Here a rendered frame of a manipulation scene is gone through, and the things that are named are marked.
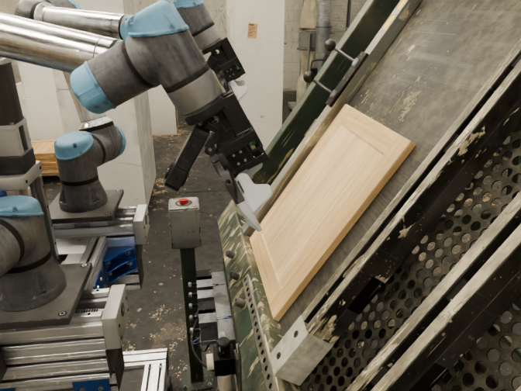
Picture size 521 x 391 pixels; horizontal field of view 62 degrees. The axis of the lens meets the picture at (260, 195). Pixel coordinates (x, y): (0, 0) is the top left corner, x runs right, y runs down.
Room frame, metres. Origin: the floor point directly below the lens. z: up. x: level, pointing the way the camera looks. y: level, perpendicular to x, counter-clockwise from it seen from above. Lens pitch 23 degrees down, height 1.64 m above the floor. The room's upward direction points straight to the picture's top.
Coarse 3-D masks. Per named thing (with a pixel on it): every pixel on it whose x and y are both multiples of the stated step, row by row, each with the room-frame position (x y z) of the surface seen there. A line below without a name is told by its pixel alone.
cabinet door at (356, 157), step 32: (352, 128) 1.24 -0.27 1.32; (384, 128) 1.10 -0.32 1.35; (320, 160) 1.29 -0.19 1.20; (352, 160) 1.13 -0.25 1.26; (384, 160) 1.00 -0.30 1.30; (288, 192) 1.32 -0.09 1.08; (320, 192) 1.15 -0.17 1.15; (352, 192) 1.02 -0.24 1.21; (288, 224) 1.18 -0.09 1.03; (320, 224) 1.04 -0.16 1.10; (352, 224) 0.95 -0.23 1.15; (256, 256) 1.21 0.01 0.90; (288, 256) 1.06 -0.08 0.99; (320, 256) 0.94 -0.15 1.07; (288, 288) 0.95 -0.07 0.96
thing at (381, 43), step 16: (400, 0) 1.50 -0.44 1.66; (416, 0) 1.45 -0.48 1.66; (400, 16) 1.45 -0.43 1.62; (384, 32) 1.44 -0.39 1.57; (368, 48) 1.47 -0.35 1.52; (384, 48) 1.44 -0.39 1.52; (368, 64) 1.43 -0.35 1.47; (352, 80) 1.42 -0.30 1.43; (352, 96) 1.42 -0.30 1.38; (336, 112) 1.41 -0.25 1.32; (320, 128) 1.41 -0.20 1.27; (304, 144) 1.41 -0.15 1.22; (288, 160) 1.44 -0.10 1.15; (304, 160) 1.40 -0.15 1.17; (288, 176) 1.39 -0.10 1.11
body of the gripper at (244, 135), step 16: (224, 96) 0.67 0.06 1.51; (208, 112) 0.63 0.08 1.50; (224, 112) 0.65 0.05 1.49; (240, 112) 0.65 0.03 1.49; (208, 128) 0.64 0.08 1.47; (224, 128) 0.65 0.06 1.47; (240, 128) 0.65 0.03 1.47; (208, 144) 0.64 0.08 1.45; (224, 144) 0.64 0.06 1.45; (240, 144) 0.63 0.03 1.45; (256, 144) 0.68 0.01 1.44; (224, 160) 0.63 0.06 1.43; (240, 160) 0.64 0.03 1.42; (256, 160) 0.64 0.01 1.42
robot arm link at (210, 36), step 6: (210, 30) 1.30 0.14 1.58; (216, 30) 1.32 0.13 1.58; (198, 36) 1.30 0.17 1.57; (204, 36) 1.30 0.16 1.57; (210, 36) 1.30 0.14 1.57; (216, 36) 1.31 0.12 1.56; (198, 42) 1.31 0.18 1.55; (204, 42) 1.30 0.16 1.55; (210, 42) 1.30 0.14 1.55; (216, 42) 1.31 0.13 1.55; (204, 48) 1.31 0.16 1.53
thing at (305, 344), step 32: (512, 64) 0.80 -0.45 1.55; (480, 96) 0.80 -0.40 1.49; (512, 96) 0.76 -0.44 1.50; (480, 128) 0.75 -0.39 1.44; (512, 128) 0.76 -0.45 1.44; (448, 160) 0.74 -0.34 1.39; (480, 160) 0.75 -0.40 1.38; (416, 192) 0.75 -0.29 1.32; (448, 192) 0.74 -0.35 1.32; (384, 224) 0.76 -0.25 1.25; (416, 224) 0.74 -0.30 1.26; (352, 256) 0.76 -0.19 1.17; (384, 256) 0.73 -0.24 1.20; (352, 288) 0.72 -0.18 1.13; (320, 320) 0.71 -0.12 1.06; (352, 320) 0.72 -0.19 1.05; (288, 352) 0.70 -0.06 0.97; (320, 352) 0.71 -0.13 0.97
